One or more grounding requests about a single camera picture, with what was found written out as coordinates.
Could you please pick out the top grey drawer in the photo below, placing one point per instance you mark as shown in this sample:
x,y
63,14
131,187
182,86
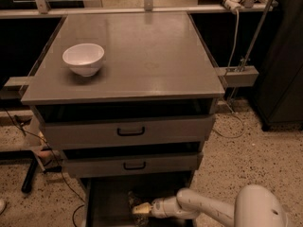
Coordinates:
x,y
128,132

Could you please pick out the bottom open drawer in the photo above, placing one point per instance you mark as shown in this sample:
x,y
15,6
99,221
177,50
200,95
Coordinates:
x,y
107,199

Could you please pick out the grey drawer cabinet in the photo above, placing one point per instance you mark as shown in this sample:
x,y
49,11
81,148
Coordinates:
x,y
154,66

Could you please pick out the clear plastic water bottle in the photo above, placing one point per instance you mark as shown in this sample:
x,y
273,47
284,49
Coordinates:
x,y
139,220

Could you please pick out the grey drawer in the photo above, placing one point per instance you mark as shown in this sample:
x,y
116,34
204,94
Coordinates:
x,y
133,165
128,132

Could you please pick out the black cylinder on floor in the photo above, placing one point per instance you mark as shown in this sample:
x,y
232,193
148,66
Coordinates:
x,y
27,183

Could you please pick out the grey metal bracket block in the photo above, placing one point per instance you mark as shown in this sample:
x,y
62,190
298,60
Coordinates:
x,y
235,78

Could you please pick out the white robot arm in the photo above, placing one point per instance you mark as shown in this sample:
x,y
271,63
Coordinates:
x,y
255,206

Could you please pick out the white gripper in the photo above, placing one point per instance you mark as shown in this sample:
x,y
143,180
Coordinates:
x,y
159,206

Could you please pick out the middle grey drawer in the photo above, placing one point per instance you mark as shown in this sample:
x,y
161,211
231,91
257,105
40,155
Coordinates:
x,y
133,165

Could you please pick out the white bowl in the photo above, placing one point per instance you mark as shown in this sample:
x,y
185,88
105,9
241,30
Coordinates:
x,y
84,59

